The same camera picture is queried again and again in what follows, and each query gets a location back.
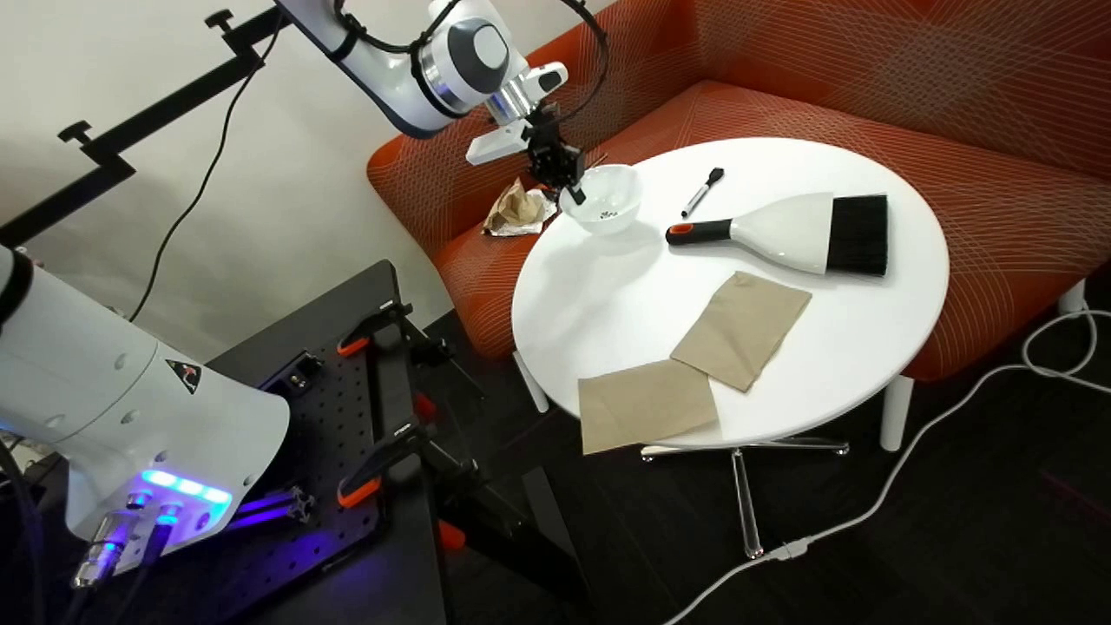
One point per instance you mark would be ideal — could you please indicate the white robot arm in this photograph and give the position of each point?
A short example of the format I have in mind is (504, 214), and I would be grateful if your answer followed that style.
(418, 58)

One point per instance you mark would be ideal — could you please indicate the white bowl with dark motif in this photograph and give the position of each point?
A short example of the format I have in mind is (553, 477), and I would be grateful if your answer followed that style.
(606, 198)

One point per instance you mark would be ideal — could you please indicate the brown paper napkin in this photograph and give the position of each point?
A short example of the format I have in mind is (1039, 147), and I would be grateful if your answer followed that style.
(648, 403)
(745, 328)

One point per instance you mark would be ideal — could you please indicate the white brush with black bristles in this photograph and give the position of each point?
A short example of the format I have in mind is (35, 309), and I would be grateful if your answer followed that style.
(800, 231)

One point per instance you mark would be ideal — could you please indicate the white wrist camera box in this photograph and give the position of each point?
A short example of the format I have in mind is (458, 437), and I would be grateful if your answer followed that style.
(494, 144)

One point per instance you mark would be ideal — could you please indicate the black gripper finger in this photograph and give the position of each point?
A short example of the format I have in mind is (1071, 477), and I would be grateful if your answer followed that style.
(555, 174)
(576, 177)

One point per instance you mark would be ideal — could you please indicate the metal rod stand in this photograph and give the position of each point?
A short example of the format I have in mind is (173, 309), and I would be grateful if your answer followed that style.
(749, 499)

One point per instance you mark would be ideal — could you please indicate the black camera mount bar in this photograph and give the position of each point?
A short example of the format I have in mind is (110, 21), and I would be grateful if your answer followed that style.
(126, 128)

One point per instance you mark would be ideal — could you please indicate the crumpled beige paper wad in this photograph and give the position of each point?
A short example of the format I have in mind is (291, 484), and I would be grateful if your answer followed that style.
(518, 209)

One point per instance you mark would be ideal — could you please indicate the white robot base blue lights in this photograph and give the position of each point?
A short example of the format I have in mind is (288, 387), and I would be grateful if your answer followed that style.
(126, 419)

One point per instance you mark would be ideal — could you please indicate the black marker pen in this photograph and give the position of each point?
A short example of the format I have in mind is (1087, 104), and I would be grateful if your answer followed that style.
(703, 194)

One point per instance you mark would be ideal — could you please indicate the white table leg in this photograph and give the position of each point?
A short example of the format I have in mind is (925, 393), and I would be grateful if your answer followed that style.
(533, 387)
(898, 412)

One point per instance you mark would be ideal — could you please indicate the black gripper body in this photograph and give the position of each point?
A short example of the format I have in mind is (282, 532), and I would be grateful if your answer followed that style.
(544, 132)

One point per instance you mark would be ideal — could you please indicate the black perforated mounting board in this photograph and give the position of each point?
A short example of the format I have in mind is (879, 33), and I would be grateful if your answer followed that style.
(335, 419)

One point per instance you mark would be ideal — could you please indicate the orange red sofa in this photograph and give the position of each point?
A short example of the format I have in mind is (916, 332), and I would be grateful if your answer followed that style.
(925, 104)

